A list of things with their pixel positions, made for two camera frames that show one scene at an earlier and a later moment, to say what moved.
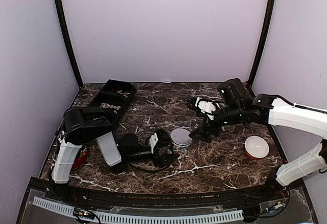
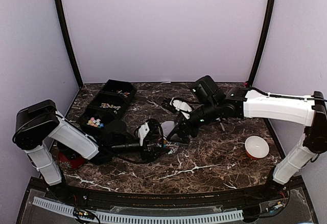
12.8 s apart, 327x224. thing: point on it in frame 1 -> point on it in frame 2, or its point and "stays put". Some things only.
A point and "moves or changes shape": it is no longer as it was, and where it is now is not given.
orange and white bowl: [256, 147] stays put
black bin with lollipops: [122, 88] stays put
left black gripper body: [156, 148] -> [145, 153]
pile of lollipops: [125, 94] stays put
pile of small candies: [106, 105] stays put
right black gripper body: [234, 114] -> [209, 114]
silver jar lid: [180, 137] moves or changes shape
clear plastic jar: [180, 153] moves or changes shape
